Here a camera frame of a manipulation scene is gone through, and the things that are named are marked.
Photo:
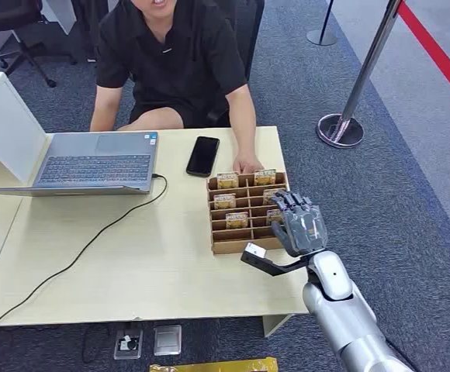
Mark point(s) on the red barrier belt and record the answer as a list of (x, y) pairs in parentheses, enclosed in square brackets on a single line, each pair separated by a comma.
[(438, 56)]

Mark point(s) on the yellow floor tape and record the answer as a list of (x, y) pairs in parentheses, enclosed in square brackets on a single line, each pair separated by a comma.
[(217, 366)]

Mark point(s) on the black smartphone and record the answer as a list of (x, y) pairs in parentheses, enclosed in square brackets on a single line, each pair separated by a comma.
[(203, 156)]

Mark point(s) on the gold patterned card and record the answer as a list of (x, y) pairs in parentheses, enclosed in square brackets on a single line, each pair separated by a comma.
[(265, 177), (237, 220), (269, 195), (225, 201), (228, 180), (273, 216)]

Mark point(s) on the black office chair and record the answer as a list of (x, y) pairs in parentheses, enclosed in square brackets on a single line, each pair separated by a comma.
[(244, 36), (11, 25)]

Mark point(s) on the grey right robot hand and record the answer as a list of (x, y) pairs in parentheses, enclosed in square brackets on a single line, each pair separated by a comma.
[(302, 226)]

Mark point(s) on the black camera bracket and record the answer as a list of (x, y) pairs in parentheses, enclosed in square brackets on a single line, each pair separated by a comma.
[(275, 268)]

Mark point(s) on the person's left forearm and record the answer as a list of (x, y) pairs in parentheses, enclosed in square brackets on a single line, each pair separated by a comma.
[(243, 120)]

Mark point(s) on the grey laptop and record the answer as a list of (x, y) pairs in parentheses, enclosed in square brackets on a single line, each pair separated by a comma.
[(97, 164)]

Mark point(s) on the open floor socket with plug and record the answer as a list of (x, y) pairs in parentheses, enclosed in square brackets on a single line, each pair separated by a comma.
[(128, 343)]

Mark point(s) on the person's left hand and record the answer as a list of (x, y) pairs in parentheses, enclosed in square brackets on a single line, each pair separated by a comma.
[(248, 164)]

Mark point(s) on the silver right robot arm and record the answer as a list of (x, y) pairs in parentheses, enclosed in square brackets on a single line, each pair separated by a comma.
[(345, 313)]

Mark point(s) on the cardboard card organizer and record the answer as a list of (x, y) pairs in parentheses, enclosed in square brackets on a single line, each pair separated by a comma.
[(233, 233)]

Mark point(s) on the person's right forearm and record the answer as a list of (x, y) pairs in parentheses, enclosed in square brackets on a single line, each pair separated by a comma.
[(104, 110)]

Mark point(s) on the white box stand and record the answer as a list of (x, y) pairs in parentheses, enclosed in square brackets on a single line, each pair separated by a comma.
[(8, 128)]

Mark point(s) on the person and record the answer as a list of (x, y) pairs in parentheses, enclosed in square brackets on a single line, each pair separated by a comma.
[(178, 56)]

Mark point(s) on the chrome stanchion post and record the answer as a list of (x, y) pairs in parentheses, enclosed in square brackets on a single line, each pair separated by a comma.
[(323, 31), (348, 102)]

